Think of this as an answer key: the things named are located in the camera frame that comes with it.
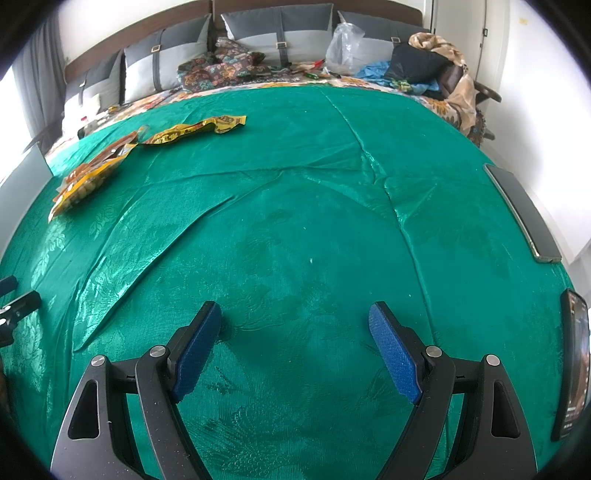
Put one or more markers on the dark patterned cloth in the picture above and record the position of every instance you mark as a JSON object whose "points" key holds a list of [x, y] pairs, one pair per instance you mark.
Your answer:
{"points": [[217, 69]]}

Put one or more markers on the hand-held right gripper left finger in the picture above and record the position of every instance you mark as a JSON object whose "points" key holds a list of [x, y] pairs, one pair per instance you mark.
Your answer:
{"points": [[196, 350]]}

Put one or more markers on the yellow snack packet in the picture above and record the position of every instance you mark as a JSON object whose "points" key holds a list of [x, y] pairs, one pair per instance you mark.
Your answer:
{"points": [[175, 134], [226, 122]]}

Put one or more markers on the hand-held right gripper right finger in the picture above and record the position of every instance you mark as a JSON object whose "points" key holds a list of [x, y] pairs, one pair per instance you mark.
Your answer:
{"points": [[395, 350]]}

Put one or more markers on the beige floral cloth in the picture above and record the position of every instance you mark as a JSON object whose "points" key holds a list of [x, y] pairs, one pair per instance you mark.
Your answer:
{"points": [[464, 92]]}

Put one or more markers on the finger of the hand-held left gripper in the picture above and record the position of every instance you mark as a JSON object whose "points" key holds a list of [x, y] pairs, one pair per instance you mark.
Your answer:
{"points": [[21, 307], [7, 285]]}

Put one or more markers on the grey board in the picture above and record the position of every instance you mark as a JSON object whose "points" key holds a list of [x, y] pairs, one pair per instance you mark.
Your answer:
{"points": [[25, 184]]}

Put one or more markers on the black bag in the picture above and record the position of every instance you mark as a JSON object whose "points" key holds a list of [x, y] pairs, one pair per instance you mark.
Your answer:
{"points": [[413, 62]]}

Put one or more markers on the blue cloth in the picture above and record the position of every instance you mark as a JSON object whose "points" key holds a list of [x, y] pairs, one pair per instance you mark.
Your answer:
{"points": [[374, 71]]}

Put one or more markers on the orange peanut packet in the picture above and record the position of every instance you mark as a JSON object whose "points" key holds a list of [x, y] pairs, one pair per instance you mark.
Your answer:
{"points": [[85, 182]]}

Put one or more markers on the floral bed sheet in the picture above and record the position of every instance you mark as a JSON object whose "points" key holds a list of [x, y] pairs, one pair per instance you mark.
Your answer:
{"points": [[443, 108]]}

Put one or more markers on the clear plastic bag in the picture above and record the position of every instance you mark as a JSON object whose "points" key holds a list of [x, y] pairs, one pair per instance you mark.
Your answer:
{"points": [[344, 50]]}

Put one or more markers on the grey curtain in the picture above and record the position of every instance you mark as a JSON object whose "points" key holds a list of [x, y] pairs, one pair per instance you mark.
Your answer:
{"points": [[41, 78]]}

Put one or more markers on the brown chair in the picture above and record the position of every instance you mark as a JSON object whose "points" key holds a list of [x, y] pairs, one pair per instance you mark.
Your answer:
{"points": [[489, 94]]}

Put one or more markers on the dark grey phone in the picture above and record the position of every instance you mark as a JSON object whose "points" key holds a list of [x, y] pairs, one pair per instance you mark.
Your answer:
{"points": [[526, 217]]}

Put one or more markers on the black phone lit screen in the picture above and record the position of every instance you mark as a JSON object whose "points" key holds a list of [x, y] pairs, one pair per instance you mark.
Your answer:
{"points": [[575, 364]]}

